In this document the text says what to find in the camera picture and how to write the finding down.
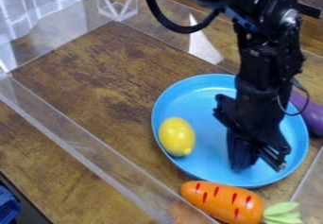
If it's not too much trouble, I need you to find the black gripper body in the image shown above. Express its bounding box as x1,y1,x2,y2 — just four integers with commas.
213,77,291,172

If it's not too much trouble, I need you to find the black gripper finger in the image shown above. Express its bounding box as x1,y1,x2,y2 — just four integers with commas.
245,139,260,166
227,130,249,172

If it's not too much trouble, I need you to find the blue round tray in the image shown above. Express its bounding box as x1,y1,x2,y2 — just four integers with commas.
150,74,309,188

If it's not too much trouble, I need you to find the yellow toy lemon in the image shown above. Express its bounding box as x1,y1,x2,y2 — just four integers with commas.
157,117,196,157

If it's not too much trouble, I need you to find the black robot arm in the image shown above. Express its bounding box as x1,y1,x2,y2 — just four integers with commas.
194,0,304,171

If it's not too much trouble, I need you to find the purple toy eggplant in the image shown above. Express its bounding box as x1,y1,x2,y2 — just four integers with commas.
289,91,323,136

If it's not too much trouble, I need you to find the orange toy carrot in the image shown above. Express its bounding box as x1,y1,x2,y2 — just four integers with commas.
180,181,303,224

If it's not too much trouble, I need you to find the blue object at corner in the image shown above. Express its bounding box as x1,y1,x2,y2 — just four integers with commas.
0,185,20,224

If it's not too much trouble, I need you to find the black cable loop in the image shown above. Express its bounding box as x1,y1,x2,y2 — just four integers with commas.
275,78,311,117

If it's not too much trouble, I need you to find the clear acrylic enclosure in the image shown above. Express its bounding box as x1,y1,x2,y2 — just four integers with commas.
0,0,323,224

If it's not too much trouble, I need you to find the thick black cable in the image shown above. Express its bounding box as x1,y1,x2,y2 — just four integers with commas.
140,0,224,35

